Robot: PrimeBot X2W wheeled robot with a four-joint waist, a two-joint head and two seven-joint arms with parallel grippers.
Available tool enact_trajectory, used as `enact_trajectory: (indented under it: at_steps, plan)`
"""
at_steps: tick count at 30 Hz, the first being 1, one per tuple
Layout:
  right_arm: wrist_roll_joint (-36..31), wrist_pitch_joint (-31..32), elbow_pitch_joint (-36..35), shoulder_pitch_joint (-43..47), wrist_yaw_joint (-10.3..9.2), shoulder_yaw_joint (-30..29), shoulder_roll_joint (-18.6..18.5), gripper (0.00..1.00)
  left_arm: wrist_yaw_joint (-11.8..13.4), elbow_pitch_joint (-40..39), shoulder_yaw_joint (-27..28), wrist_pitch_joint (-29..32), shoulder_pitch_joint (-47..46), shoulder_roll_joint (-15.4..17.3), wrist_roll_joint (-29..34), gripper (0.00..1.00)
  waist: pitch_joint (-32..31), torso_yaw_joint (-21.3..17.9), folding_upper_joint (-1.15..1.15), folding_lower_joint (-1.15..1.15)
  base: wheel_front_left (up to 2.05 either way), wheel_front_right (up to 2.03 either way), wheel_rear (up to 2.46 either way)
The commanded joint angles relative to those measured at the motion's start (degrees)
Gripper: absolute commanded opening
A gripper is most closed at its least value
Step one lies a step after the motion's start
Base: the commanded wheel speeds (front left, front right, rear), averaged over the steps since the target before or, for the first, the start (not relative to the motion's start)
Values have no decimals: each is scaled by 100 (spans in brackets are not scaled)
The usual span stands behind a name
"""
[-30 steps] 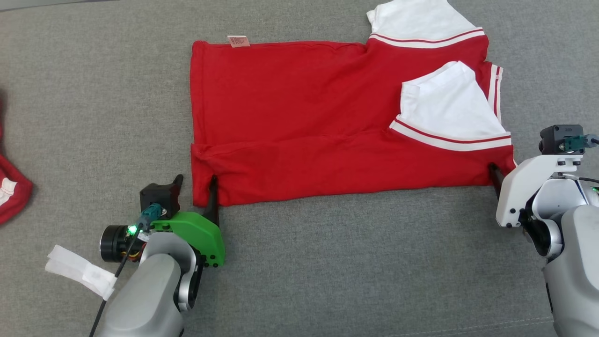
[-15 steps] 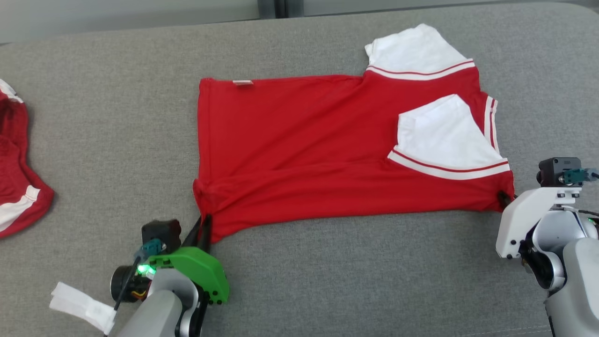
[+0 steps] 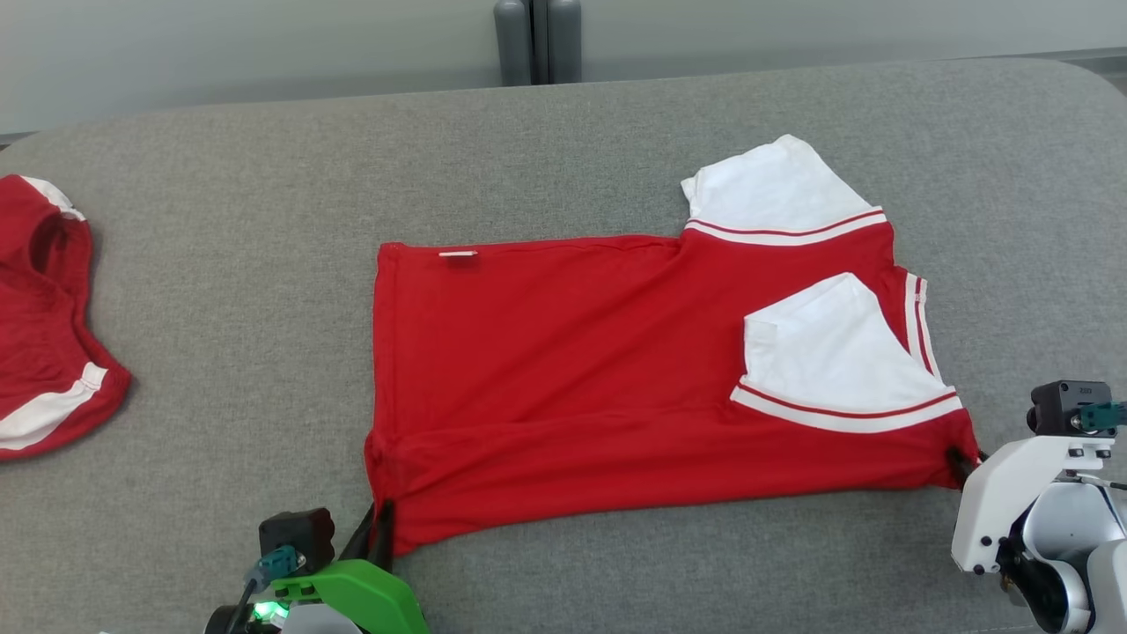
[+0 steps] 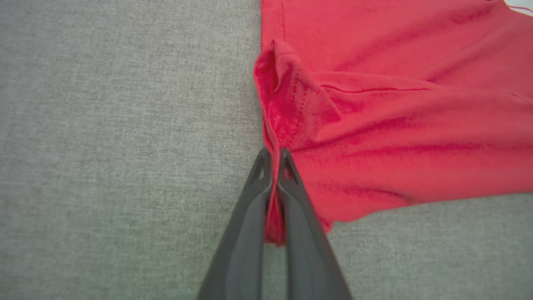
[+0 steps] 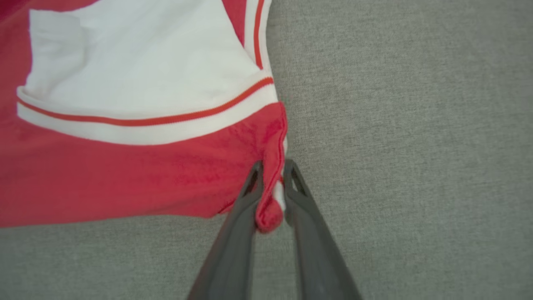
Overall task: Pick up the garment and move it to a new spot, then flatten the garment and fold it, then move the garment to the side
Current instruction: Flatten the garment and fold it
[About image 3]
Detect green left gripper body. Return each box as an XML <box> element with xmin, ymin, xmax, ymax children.
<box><xmin>269</xmin><ymin>559</ymin><xmax>430</xmax><ymax>634</ymax></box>

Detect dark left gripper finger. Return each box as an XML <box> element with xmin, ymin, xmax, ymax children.
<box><xmin>339</xmin><ymin>504</ymin><xmax>375</xmax><ymax>563</ymax></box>
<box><xmin>370</xmin><ymin>499</ymin><xmax>394</xmax><ymax>569</ymax></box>

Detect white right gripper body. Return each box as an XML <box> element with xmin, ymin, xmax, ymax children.
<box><xmin>951</xmin><ymin>436</ymin><xmax>1115</xmax><ymax>575</ymax></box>

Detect red white basketball jersey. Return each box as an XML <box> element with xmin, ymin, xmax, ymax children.
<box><xmin>364</xmin><ymin>134</ymin><xmax>983</xmax><ymax>557</ymax></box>

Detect red white-trimmed shorts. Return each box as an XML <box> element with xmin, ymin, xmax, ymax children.
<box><xmin>0</xmin><ymin>174</ymin><xmax>133</xmax><ymax>461</ymax></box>

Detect grey fabric sofa cushion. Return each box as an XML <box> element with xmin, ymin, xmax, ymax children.
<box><xmin>0</xmin><ymin>57</ymin><xmax>1127</xmax><ymax>634</ymax></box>

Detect left arm teal-plug black cable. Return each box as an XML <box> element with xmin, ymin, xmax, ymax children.
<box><xmin>225</xmin><ymin>544</ymin><xmax>302</xmax><ymax>634</ymax></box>

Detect arm teal-plug black cable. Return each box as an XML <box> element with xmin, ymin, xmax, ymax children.
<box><xmin>1079</xmin><ymin>402</ymin><xmax>1127</xmax><ymax>434</ymax></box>
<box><xmin>225</xmin><ymin>544</ymin><xmax>302</xmax><ymax>634</ymax></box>

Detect right arm teal-plug black cable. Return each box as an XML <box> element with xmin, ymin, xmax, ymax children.
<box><xmin>1079</xmin><ymin>402</ymin><xmax>1127</xmax><ymax>434</ymax></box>

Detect grey vertical post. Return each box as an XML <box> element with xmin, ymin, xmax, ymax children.
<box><xmin>493</xmin><ymin>0</ymin><xmax>532</xmax><ymax>86</ymax></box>

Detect grey cylindrical post foot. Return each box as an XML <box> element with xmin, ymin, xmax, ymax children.
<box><xmin>546</xmin><ymin>0</ymin><xmax>584</xmax><ymax>85</ymax></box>

